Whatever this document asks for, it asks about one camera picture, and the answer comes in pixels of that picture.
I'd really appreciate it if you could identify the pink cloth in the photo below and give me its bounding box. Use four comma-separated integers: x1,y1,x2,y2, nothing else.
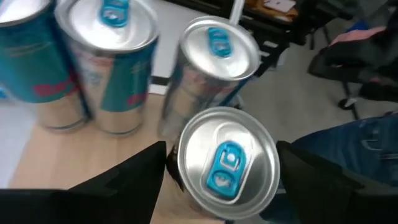
329,26,388,46

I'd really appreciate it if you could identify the brown paper sheet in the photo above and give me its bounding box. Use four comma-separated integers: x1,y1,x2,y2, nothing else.
245,0,299,22

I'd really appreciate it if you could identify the person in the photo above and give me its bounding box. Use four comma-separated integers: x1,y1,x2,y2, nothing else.
259,113,398,224

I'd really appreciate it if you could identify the white tube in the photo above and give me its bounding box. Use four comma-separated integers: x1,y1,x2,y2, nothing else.
228,0,245,26

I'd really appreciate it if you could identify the light blue Red Bull can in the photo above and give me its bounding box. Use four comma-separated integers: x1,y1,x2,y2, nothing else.
0,0,90,131

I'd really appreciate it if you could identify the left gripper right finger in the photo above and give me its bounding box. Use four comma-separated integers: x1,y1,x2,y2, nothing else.
275,140,398,224

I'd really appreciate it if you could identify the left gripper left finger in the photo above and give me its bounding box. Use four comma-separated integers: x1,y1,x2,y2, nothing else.
0,141,167,224

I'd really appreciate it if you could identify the blue silver Red Bull can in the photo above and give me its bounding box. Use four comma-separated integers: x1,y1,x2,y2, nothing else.
158,15,261,141
55,0,159,136
166,106,280,222

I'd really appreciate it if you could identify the black office chair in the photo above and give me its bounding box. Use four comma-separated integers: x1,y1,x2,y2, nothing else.
307,9,398,121

